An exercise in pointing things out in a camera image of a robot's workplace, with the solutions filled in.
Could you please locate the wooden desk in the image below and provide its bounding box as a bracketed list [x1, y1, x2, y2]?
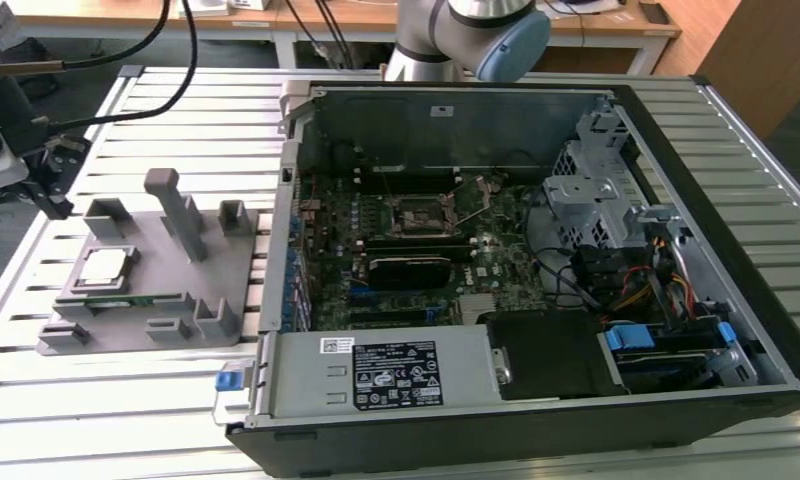
[11, 0, 681, 76]

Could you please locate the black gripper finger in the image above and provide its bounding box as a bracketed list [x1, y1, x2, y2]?
[23, 133, 94, 221]

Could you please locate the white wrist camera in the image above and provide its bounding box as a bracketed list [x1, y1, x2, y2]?
[0, 114, 31, 196]

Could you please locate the black RAM slot row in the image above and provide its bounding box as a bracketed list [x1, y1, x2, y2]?
[362, 237, 473, 262]
[352, 162, 465, 187]

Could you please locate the silver chipset heatsink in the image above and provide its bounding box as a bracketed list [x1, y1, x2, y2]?
[457, 293, 498, 324]

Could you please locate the yellow red wire bundle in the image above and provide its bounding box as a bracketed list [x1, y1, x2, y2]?
[598, 239, 698, 321]

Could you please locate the silver CPU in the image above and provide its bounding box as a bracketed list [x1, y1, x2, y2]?
[78, 248, 130, 290]

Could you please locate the green RAM stick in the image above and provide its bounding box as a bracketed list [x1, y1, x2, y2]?
[85, 295, 154, 307]

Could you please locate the black open PC case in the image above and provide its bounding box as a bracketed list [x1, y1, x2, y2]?
[223, 79, 800, 480]

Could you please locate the hard disk in blue carrier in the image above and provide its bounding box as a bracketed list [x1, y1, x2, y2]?
[598, 319, 734, 396]

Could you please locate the silver drive cage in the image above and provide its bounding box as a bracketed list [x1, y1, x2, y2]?
[542, 112, 648, 251]

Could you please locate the silver power supply unit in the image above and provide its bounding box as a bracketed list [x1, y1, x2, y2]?
[265, 327, 501, 419]

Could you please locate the black graphics card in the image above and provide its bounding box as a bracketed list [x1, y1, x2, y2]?
[365, 255, 453, 292]

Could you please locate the black expansion slot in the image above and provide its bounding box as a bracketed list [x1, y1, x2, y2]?
[345, 308, 434, 324]

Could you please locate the white box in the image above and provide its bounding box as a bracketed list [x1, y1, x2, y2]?
[177, 0, 231, 20]

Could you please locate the grey parts rack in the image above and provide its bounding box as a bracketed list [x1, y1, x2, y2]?
[35, 168, 261, 357]

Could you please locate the wooden cabinet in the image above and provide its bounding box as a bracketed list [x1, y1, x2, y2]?
[652, 0, 800, 144]

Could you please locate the metal socket cover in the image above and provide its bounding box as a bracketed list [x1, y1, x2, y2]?
[442, 175, 501, 226]

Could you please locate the black wire mesh bin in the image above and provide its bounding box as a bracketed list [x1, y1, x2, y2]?
[0, 37, 61, 101]

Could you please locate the black plastic cover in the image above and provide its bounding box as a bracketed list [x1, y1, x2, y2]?
[484, 308, 626, 402]

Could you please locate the CPU socket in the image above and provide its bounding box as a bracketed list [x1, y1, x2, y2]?
[385, 193, 461, 239]

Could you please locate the green motherboard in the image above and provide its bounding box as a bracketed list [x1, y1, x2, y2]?
[291, 172, 548, 334]

